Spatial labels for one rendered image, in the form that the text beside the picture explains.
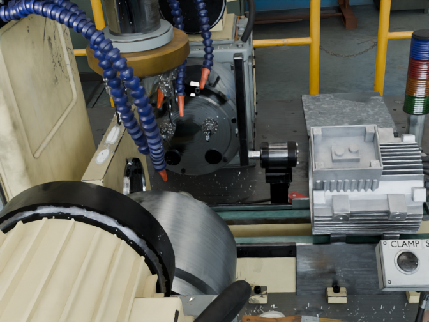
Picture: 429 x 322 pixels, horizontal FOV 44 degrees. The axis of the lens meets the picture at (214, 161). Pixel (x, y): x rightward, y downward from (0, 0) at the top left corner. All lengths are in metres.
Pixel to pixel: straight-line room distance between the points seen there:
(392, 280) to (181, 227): 0.32
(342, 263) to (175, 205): 0.43
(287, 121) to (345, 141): 0.79
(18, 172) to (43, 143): 0.11
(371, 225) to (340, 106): 0.65
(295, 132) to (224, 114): 0.55
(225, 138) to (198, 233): 0.51
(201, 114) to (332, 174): 0.39
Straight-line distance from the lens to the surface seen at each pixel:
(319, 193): 1.00
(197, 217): 0.81
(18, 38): 0.98
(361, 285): 1.15
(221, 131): 1.25
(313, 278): 1.13
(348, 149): 1.01
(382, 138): 1.10
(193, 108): 1.23
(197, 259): 0.74
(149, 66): 0.89
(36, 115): 1.01
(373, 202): 1.03
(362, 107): 1.64
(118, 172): 1.02
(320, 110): 1.61
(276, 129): 1.76
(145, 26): 0.92
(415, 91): 1.33
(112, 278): 0.43
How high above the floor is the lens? 1.62
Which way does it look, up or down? 31 degrees down
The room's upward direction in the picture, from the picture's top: 5 degrees counter-clockwise
